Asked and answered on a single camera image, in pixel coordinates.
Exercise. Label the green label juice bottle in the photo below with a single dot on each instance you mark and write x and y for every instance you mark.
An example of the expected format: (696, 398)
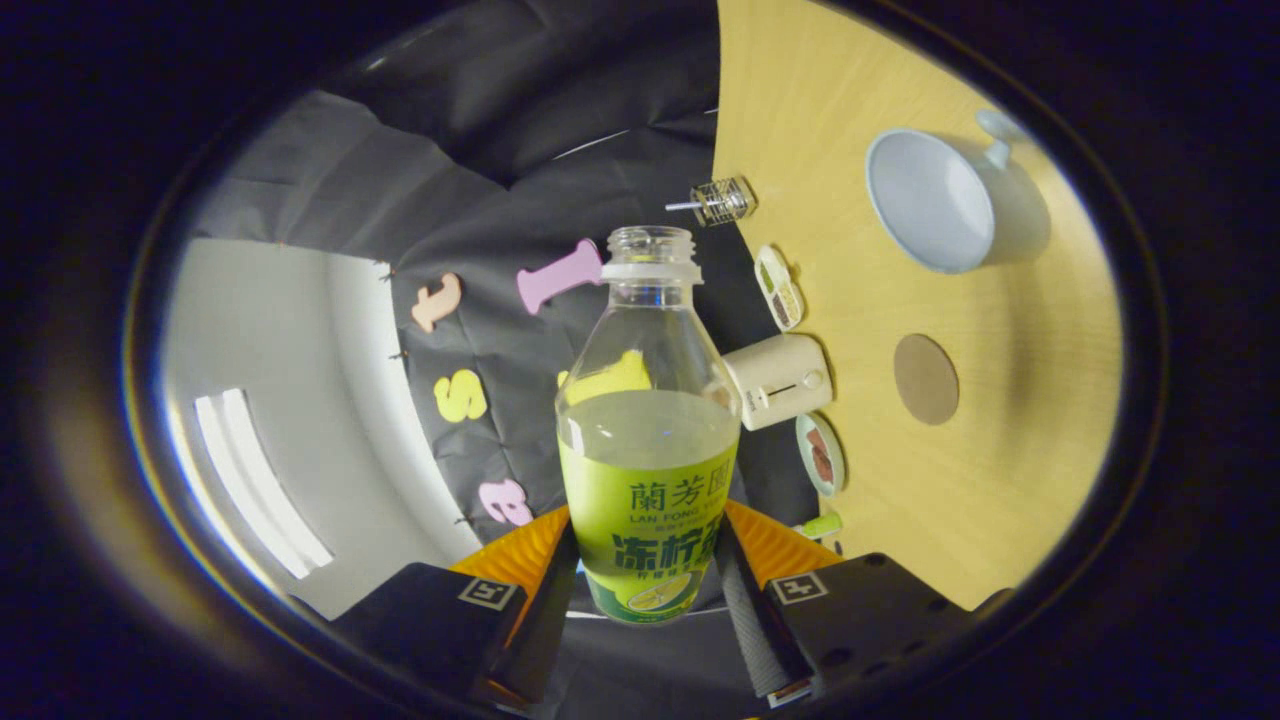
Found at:
(650, 500)

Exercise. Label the white cup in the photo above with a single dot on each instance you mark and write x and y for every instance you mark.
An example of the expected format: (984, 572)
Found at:
(930, 200)

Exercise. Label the round brown coaster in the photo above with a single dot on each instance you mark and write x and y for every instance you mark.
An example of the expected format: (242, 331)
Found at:
(926, 380)

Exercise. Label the brown food piece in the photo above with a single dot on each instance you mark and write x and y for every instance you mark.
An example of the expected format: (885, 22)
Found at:
(819, 445)
(824, 472)

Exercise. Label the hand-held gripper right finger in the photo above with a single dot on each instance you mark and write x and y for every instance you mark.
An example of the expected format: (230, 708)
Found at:
(745, 620)

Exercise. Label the ceiling light panel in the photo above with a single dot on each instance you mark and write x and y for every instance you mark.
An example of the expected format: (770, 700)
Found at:
(260, 480)

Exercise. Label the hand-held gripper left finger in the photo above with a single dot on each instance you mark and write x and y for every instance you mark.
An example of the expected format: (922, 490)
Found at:
(540, 640)

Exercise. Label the white divided tray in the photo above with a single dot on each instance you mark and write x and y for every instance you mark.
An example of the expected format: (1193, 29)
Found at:
(780, 288)

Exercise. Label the black backdrop cloth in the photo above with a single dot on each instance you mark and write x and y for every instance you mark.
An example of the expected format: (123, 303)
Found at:
(480, 140)

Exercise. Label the cream toaster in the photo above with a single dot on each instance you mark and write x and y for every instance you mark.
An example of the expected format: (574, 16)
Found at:
(780, 385)

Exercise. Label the pale green plate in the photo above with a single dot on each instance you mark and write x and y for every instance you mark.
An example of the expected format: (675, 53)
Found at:
(806, 455)

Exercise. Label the wooden table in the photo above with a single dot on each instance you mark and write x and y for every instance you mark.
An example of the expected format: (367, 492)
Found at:
(1000, 480)

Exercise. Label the small white green bottle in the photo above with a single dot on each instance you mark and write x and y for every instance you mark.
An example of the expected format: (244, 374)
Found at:
(822, 526)

